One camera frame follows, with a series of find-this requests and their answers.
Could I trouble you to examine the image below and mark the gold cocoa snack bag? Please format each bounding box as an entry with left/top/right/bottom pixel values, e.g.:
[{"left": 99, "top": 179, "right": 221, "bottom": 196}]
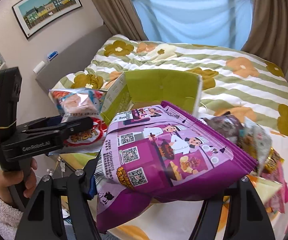
[{"left": 264, "top": 148, "right": 284, "bottom": 173}]

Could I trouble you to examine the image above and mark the right brown curtain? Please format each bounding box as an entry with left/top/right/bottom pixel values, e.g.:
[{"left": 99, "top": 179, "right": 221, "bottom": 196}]
[{"left": 242, "top": 0, "right": 288, "bottom": 74}]

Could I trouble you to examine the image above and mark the grey headboard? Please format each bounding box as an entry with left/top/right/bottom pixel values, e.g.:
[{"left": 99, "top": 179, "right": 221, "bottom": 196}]
[{"left": 36, "top": 25, "right": 113, "bottom": 93}]

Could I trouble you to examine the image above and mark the dark brown snack bag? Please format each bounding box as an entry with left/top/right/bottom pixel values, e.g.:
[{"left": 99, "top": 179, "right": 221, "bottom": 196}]
[{"left": 202, "top": 111, "right": 243, "bottom": 145}]

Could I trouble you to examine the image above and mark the brown curtain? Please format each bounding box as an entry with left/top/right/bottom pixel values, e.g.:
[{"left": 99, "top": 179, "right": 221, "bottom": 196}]
[
  {"left": 242, "top": 0, "right": 288, "bottom": 74},
  {"left": 92, "top": 0, "right": 148, "bottom": 41}
]

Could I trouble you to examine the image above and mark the red white snack bag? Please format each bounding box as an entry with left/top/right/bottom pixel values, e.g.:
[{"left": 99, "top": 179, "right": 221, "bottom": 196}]
[{"left": 50, "top": 87, "right": 107, "bottom": 153}]

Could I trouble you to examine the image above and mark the orange cream snack bag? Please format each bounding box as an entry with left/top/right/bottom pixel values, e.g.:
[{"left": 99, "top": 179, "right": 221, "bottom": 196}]
[{"left": 247, "top": 175, "right": 282, "bottom": 204}]

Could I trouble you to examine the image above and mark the white fuzzy sleeve forearm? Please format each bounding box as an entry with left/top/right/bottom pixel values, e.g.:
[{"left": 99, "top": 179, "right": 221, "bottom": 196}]
[{"left": 0, "top": 199, "right": 23, "bottom": 240}]

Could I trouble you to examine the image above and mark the framed town picture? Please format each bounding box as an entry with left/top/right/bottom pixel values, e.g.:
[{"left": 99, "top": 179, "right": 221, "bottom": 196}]
[{"left": 12, "top": 0, "right": 82, "bottom": 39}]

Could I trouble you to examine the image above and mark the green cardboard box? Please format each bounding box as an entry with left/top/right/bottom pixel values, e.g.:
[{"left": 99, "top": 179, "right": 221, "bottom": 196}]
[{"left": 101, "top": 69, "right": 203, "bottom": 124}]

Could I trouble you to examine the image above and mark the white small box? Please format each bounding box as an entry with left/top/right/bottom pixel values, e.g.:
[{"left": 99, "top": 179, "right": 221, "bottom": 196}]
[{"left": 33, "top": 61, "right": 46, "bottom": 75}]

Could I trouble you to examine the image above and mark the left brown curtain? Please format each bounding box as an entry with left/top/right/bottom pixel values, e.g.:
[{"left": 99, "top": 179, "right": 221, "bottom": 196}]
[{"left": 92, "top": 0, "right": 148, "bottom": 41}]

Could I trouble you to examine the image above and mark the grey patterned snack bag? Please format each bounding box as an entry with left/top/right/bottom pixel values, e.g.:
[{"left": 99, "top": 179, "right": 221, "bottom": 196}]
[{"left": 239, "top": 117, "right": 272, "bottom": 176}]

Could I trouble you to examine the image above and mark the purple chips bag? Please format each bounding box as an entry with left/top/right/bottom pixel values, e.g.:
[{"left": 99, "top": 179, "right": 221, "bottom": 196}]
[{"left": 94, "top": 101, "right": 257, "bottom": 232}]

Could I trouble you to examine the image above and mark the floral striped quilt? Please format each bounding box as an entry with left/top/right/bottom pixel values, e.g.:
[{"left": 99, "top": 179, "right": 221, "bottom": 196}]
[{"left": 56, "top": 35, "right": 288, "bottom": 137}]

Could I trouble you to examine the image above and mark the pink Lavo snack bag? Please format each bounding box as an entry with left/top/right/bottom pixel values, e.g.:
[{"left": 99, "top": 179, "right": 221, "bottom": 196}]
[{"left": 261, "top": 162, "right": 288, "bottom": 213}]

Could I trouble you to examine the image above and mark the blue window cloth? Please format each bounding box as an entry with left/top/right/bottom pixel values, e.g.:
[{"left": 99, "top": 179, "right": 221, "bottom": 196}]
[{"left": 132, "top": 0, "right": 253, "bottom": 50}]

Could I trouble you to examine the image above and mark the person's left hand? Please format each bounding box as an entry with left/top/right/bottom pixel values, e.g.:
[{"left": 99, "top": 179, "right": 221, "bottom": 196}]
[{"left": 0, "top": 158, "right": 37, "bottom": 206}]

